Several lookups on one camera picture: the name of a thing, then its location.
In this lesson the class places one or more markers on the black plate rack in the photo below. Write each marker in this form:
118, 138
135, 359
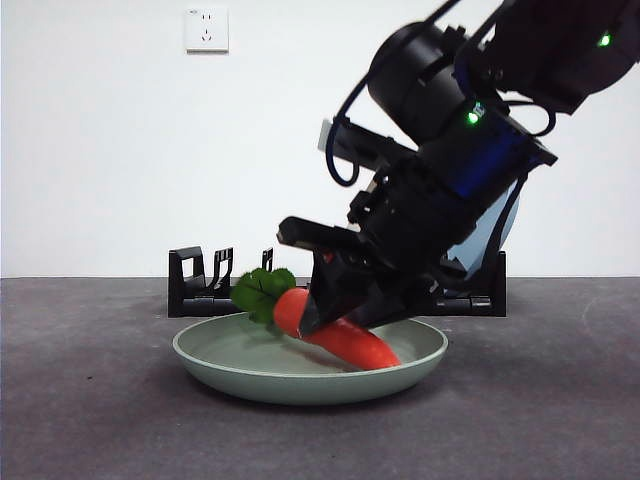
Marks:
200, 305

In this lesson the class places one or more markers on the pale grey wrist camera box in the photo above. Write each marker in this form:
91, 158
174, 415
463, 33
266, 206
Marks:
327, 135

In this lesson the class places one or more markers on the orange carrot with green leaves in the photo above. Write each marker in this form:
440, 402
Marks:
350, 345

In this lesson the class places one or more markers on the green plate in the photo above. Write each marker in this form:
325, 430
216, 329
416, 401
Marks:
300, 380

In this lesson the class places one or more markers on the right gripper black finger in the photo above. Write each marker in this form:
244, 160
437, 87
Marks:
390, 302
340, 285

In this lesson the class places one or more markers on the blue plate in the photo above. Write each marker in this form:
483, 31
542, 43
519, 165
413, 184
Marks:
492, 235

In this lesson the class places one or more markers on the white wall socket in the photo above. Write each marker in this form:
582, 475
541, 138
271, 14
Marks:
207, 30

